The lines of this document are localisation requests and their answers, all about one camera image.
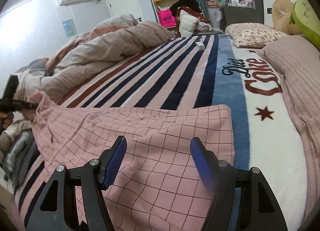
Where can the red patterned garment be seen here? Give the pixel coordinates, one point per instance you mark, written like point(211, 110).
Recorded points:
point(185, 9)

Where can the tan plush toy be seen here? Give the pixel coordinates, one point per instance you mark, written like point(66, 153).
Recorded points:
point(280, 15)

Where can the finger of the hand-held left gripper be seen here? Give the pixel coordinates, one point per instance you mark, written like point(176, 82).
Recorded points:
point(17, 105)
point(11, 88)

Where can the pink shopping bag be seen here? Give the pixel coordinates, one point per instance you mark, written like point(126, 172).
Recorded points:
point(166, 18)

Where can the green avocado plush toy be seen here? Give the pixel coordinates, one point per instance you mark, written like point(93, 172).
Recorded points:
point(303, 18)

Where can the pink checked pants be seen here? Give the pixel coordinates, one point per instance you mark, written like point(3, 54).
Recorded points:
point(150, 126)

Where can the white puffer jacket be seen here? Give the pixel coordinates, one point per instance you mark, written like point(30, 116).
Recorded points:
point(187, 24)

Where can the beige striped duvet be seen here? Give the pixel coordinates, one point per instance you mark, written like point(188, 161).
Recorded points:
point(100, 50)

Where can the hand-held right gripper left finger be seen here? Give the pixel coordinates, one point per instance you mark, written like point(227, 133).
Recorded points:
point(113, 161)

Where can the small white box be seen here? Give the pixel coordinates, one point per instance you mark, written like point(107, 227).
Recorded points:
point(199, 45)

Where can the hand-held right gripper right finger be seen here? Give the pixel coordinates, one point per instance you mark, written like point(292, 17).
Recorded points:
point(202, 163)

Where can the folded clothes stack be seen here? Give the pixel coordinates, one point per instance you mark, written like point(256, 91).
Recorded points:
point(17, 156)

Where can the dark grey desk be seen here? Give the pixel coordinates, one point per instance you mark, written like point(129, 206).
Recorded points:
point(240, 15)

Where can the white patterned garment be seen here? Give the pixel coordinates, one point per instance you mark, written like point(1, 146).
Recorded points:
point(207, 27)

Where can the white door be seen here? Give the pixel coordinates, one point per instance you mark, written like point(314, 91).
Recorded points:
point(125, 3)

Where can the floral pillow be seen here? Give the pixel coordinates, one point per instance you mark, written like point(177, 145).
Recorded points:
point(250, 34)

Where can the striped plush blanket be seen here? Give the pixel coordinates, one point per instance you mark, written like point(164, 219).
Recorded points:
point(175, 70)

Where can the black clothing heap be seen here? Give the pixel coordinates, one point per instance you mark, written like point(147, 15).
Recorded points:
point(186, 2)

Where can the person's left hand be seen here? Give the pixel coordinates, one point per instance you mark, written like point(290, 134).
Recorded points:
point(3, 119)

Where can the small blue wall poster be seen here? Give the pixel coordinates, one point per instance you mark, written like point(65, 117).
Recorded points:
point(69, 27)

